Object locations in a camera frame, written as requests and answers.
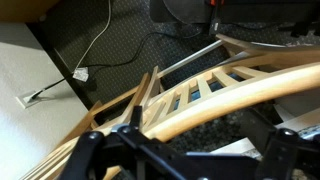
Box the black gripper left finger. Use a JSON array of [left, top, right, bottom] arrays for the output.
[[58, 105, 148, 180]]

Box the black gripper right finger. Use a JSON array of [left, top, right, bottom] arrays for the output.
[[239, 108, 320, 180]]

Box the white plug tag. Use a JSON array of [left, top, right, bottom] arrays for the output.
[[72, 67, 90, 83]]

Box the large light wooden chair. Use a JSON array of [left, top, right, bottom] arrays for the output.
[[19, 61, 320, 180]]

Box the small light wooden chair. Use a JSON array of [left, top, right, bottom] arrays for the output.
[[215, 32, 320, 68]]

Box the silver metal rod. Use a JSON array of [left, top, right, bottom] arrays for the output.
[[156, 39, 225, 78]]

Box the black equipment base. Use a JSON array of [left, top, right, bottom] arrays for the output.
[[149, 0, 320, 38]]

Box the brown wooden panel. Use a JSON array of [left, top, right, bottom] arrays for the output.
[[0, 0, 61, 24]]

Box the black power cable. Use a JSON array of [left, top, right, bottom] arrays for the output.
[[31, 29, 208, 101]]

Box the white floor-level wall outlet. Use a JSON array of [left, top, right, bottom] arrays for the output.
[[15, 89, 44, 110]]

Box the thin white cable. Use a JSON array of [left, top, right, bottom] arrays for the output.
[[73, 0, 113, 73]]

